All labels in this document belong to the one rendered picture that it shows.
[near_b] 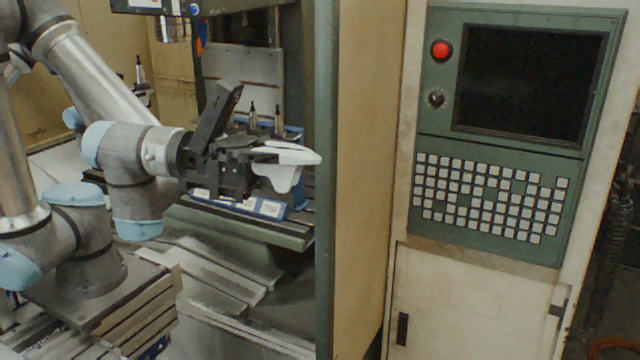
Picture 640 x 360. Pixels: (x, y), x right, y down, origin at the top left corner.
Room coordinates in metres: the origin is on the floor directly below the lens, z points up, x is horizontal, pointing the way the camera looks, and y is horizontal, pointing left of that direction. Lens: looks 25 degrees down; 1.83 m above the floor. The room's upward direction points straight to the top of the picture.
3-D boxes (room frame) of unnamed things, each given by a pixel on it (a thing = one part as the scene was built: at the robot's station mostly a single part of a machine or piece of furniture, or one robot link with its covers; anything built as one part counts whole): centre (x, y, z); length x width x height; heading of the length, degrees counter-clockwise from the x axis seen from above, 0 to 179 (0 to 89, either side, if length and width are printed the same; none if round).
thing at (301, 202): (1.73, 0.07, 1.05); 0.10 x 0.05 x 0.30; 153
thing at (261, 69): (2.44, 0.38, 1.16); 0.48 x 0.05 x 0.51; 63
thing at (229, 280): (1.60, 0.59, 0.70); 0.90 x 0.30 x 0.16; 63
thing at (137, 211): (0.70, 0.29, 1.46); 0.11 x 0.08 x 0.11; 163
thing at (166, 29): (2.05, 0.59, 1.57); 0.16 x 0.16 x 0.12
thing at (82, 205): (0.88, 0.51, 1.33); 0.13 x 0.12 x 0.14; 163
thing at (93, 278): (0.89, 0.51, 1.21); 0.15 x 0.15 x 0.10
